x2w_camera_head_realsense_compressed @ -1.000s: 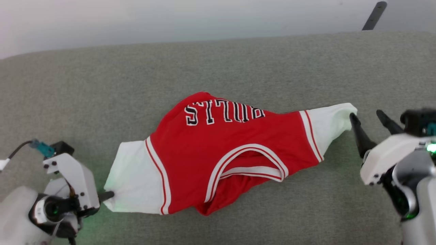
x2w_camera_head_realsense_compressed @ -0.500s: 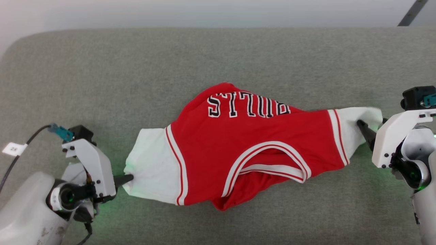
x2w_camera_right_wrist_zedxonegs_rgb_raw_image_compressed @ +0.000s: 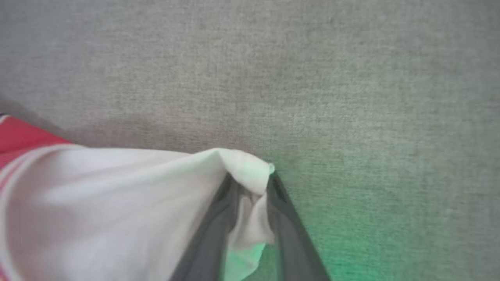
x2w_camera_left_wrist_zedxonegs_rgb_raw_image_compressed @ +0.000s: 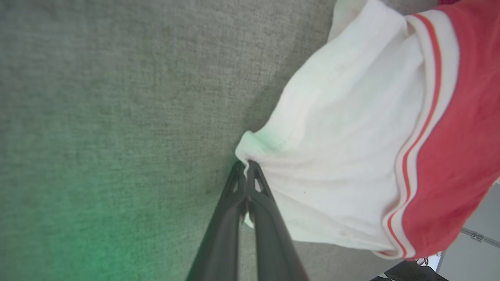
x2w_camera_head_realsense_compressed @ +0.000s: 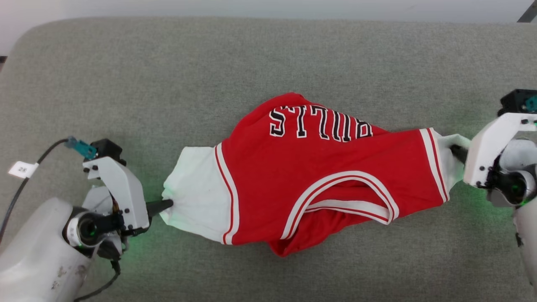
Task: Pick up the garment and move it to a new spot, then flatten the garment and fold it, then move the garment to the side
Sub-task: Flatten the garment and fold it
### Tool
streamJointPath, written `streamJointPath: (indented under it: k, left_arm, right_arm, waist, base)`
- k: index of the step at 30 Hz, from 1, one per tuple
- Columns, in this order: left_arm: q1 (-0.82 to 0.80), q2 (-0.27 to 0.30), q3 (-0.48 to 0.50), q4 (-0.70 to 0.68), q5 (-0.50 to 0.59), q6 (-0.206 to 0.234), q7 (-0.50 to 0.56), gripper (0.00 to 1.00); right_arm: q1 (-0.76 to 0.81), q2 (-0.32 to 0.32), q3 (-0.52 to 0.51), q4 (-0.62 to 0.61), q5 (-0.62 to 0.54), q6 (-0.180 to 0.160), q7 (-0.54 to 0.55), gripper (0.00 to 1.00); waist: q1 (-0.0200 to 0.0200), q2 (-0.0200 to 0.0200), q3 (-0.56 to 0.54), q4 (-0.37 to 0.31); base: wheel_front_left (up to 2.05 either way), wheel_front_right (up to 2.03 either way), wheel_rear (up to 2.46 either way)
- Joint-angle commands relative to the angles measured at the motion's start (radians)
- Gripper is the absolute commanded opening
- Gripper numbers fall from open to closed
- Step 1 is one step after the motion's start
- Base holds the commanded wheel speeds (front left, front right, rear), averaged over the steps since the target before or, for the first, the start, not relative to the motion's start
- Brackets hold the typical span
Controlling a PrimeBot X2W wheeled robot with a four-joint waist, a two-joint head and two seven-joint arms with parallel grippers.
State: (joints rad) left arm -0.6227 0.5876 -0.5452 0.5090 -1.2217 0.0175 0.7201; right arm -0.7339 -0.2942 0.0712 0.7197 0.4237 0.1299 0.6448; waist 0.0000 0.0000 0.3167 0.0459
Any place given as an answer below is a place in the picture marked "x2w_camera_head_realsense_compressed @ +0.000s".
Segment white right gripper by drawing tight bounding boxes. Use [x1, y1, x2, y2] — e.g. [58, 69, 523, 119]
[450, 112, 537, 189]

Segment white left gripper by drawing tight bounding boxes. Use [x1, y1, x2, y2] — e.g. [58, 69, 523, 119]
[83, 157, 174, 236]

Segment red and white basketball jersey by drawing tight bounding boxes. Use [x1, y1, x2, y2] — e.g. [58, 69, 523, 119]
[160, 92, 472, 258]

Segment teal left cable connector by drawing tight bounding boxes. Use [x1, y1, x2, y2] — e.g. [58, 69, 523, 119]
[65, 136, 98, 161]

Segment thin black camera cable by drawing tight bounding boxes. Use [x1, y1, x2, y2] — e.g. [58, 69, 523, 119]
[0, 138, 70, 245]

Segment white paper cable tag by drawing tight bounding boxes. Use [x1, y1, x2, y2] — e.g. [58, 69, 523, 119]
[8, 161, 39, 180]

